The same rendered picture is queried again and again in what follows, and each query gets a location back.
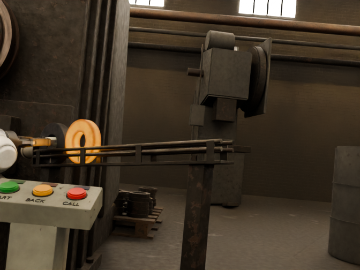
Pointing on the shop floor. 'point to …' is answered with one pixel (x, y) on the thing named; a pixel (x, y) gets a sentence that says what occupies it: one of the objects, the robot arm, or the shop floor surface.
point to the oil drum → (345, 206)
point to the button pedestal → (44, 223)
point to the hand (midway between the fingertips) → (54, 141)
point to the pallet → (137, 212)
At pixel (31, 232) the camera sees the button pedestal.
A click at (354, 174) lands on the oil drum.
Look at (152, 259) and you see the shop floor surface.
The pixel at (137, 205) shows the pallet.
